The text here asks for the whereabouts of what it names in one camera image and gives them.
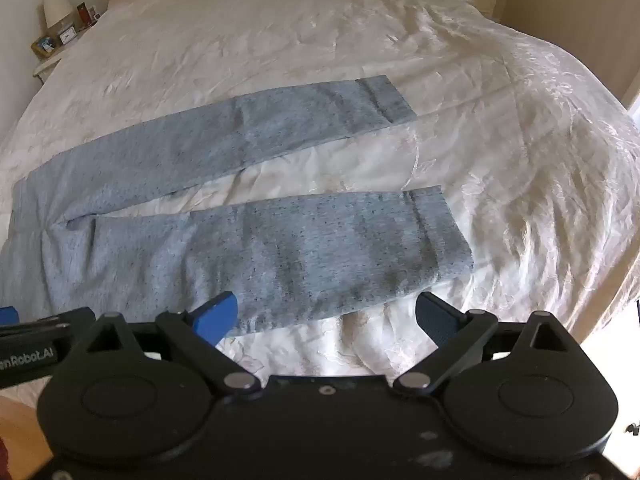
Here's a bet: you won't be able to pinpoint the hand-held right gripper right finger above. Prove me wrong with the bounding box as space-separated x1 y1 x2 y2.
393 291 577 397

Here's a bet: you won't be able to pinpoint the bed with white bedspread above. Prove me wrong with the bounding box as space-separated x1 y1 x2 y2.
0 0 640 382

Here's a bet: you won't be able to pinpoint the white table lamp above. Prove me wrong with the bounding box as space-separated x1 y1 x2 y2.
42 0 74 29

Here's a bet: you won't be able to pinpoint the wooden photo frame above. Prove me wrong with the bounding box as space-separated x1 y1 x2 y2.
31 34 59 59

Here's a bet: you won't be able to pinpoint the white nightstand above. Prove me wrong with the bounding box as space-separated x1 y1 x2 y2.
32 10 108 84

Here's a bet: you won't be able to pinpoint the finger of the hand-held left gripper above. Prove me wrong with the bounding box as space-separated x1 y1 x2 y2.
0 306 97 337

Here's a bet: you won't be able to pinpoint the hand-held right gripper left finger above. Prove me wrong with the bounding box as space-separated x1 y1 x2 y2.
82 291 262 399

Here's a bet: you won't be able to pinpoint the grey pants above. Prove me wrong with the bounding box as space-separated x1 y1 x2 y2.
11 75 475 337

